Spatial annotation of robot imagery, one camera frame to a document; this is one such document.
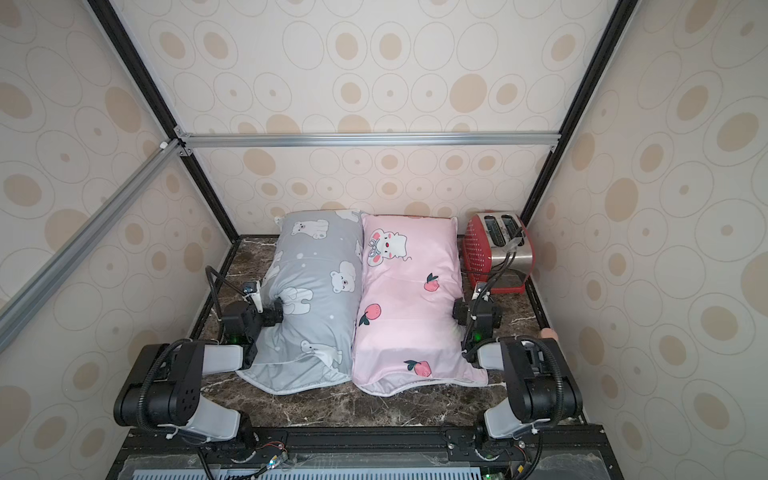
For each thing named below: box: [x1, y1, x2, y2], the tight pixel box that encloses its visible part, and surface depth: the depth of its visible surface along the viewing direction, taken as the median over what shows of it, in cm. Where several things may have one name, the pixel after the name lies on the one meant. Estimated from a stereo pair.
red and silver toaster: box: [462, 212, 534, 294], surface depth 96 cm
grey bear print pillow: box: [236, 209, 365, 395], surface depth 87 cm
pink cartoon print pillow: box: [353, 214, 489, 397], surface depth 87 cm
